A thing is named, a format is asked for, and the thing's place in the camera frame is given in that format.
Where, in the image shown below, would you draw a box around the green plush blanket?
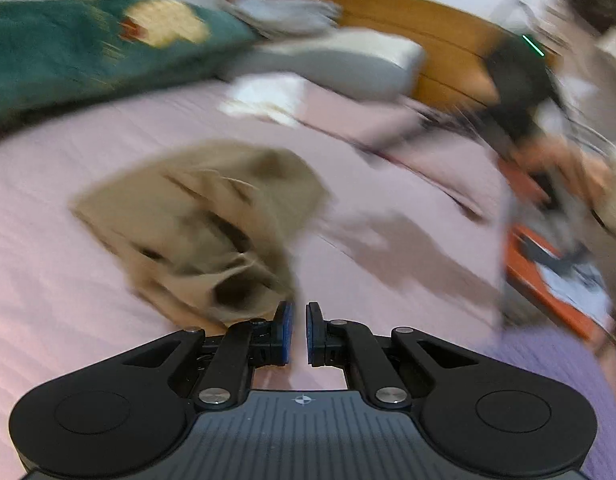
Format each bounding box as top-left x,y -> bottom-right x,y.
0,0 -> 258,130

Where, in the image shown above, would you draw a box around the purple fuzzy garment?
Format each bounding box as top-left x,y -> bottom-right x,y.
480,326 -> 616,479

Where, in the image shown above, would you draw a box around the white folded cloth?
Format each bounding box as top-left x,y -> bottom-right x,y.
218,73 -> 312,127

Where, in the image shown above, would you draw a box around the wooden headboard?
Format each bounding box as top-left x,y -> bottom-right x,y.
222,0 -> 560,111

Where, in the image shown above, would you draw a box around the orange bedside items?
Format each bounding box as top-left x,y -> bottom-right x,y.
497,159 -> 616,342

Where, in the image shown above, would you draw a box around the grey pillow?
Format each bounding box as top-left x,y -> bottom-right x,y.
219,27 -> 426,102

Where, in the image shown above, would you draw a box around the grey folded garment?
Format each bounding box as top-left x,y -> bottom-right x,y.
219,0 -> 343,39

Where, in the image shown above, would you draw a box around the tan t-shirt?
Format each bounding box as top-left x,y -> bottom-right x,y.
72,141 -> 329,335

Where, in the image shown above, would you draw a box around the person right hand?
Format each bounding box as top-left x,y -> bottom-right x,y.
512,136 -> 616,207

